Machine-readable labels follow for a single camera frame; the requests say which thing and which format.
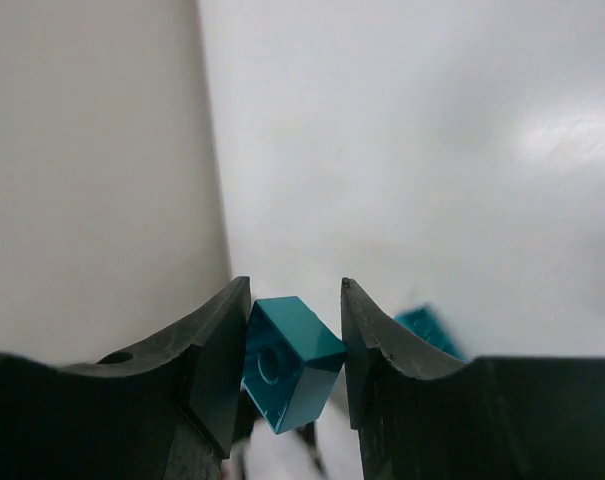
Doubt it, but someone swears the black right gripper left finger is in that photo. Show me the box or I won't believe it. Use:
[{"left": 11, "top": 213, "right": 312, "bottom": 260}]
[{"left": 0, "top": 277, "right": 251, "bottom": 479}]

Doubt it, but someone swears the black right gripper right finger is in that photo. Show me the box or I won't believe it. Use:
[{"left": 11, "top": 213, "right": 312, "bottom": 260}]
[{"left": 341, "top": 278, "right": 605, "bottom": 479}]

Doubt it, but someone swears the blue top lego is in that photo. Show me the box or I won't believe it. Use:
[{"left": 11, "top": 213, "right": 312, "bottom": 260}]
[{"left": 392, "top": 303, "right": 469, "bottom": 365}]

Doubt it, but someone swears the blue lego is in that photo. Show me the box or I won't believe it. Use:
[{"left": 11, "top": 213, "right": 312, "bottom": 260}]
[
  {"left": 242, "top": 296, "right": 346, "bottom": 434},
  {"left": 392, "top": 303, "right": 469, "bottom": 365}
]

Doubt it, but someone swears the blue bottom lego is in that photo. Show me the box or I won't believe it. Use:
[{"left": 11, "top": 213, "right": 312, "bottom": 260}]
[{"left": 242, "top": 296, "right": 346, "bottom": 434}]

